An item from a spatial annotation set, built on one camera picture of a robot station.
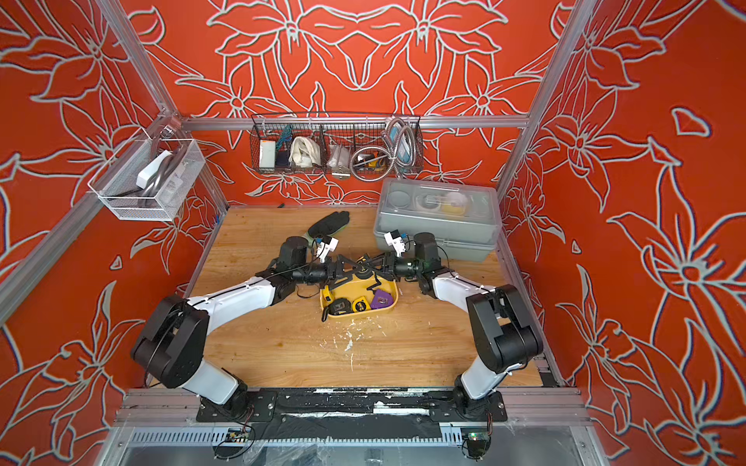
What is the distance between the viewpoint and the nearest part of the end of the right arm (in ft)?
2.54

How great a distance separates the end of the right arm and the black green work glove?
0.33 meters

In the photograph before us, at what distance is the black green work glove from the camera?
1124mm
